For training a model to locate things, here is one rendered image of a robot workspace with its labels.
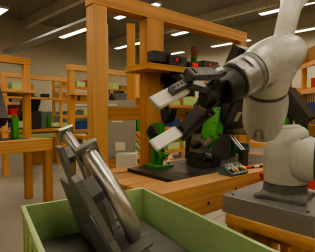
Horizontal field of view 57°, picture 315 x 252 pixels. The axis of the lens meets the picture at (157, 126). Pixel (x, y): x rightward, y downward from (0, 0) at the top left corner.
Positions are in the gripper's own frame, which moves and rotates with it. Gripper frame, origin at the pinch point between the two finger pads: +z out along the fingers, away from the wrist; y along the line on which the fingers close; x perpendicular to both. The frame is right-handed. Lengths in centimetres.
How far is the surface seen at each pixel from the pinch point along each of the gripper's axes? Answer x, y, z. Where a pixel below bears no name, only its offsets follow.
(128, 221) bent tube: 11.8, -2.3, 14.3
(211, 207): 1, -92, -34
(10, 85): -826, -677, 2
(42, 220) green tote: -17, -45, 30
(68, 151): -18.7, -21.1, 14.7
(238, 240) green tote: 23.3, -23.6, -6.6
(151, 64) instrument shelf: -83, -74, -58
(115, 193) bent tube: 7.9, 0.9, 14.1
